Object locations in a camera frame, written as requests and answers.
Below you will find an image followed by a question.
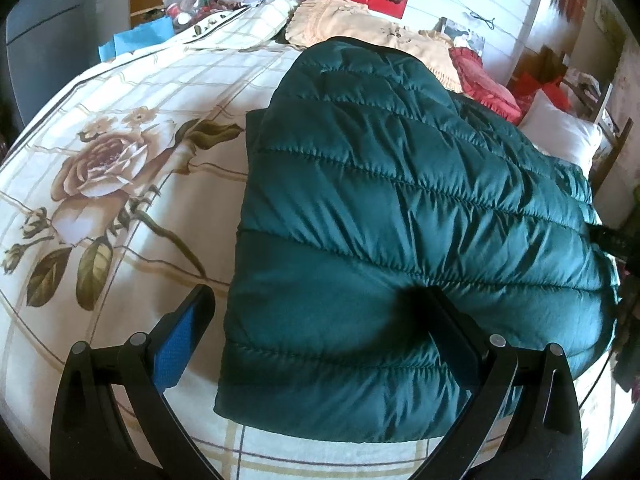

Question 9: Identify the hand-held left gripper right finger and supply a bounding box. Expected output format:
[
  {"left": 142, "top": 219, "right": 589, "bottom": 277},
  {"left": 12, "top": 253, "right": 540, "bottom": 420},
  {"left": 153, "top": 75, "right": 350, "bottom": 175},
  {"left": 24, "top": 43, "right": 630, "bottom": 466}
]
[{"left": 410, "top": 287, "right": 583, "bottom": 480}]

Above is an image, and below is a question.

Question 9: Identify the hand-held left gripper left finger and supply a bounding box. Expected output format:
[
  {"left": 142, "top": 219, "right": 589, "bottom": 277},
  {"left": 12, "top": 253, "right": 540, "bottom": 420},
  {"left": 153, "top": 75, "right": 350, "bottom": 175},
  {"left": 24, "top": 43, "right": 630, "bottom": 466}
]
[{"left": 49, "top": 283, "right": 221, "bottom": 480}]

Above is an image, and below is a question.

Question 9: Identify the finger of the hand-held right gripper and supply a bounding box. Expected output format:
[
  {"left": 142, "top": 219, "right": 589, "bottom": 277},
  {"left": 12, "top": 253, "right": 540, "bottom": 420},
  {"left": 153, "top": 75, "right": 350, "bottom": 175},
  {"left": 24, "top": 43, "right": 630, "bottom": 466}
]
[{"left": 587, "top": 225, "right": 640, "bottom": 263}]

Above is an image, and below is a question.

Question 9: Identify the green puffer jacket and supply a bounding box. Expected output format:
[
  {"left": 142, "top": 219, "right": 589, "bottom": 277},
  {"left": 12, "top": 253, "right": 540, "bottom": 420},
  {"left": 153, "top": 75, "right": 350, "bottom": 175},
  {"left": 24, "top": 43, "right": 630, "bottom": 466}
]
[{"left": 214, "top": 36, "right": 621, "bottom": 445}]

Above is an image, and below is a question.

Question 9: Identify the wooden chair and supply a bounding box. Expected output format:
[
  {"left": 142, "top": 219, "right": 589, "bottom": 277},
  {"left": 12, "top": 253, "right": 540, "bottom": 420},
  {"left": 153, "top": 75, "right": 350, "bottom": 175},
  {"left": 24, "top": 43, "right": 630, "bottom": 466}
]
[{"left": 560, "top": 67, "right": 633, "bottom": 201}]

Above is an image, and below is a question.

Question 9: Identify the white pillow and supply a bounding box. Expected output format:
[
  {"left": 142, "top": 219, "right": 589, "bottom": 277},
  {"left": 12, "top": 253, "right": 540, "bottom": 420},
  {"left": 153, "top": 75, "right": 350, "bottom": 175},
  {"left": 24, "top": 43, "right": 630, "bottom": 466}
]
[{"left": 517, "top": 91, "right": 603, "bottom": 173}]

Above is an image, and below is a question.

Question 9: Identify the red cloth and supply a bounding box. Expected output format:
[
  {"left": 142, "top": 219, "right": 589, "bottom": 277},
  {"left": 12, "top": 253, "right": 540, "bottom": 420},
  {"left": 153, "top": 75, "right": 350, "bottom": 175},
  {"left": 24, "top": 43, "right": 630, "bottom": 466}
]
[{"left": 510, "top": 72, "right": 571, "bottom": 111}]

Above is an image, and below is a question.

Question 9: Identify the red ruffled cushion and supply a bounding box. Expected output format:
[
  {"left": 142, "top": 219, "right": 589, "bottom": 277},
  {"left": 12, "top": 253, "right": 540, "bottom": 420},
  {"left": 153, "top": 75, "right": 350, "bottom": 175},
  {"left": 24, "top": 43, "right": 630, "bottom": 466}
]
[{"left": 450, "top": 46, "right": 523, "bottom": 123}]

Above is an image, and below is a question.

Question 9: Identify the floral bed sheet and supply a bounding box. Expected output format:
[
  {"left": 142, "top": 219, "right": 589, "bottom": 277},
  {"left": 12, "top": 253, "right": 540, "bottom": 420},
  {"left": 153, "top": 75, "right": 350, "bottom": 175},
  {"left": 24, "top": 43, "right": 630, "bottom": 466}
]
[{"left": 0, "top": 0, "right": 640, "bottom": 480}]

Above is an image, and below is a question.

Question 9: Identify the framed photo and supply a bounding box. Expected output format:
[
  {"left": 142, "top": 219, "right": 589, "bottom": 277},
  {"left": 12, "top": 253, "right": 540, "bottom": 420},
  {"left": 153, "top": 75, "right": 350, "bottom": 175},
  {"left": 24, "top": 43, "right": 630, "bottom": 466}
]
[{"left": 434, "top": 16, "right": 487, "bottom": 53}]

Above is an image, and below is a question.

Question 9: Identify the grey cabinet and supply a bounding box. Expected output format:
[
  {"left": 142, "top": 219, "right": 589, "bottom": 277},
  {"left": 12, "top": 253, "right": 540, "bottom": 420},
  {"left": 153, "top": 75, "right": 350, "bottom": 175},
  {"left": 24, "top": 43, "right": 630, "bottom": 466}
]
[{"left": 5, "top": 0, "right": 132, "bottom": 131}]

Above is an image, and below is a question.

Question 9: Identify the pile of small toys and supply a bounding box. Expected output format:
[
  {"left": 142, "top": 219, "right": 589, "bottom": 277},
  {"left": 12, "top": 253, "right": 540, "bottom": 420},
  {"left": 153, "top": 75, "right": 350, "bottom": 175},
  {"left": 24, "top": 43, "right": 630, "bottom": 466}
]
[{"left": 167, "top": 0, "right": 221, "bottom": 28}]

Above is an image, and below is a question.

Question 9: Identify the black wall cable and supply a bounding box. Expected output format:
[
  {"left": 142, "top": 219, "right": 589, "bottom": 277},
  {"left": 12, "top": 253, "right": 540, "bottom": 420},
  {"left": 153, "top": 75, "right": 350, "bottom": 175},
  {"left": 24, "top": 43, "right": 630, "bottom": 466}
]
[{"left": 395, "top": 0, "right": 516, "bottom": 41}]

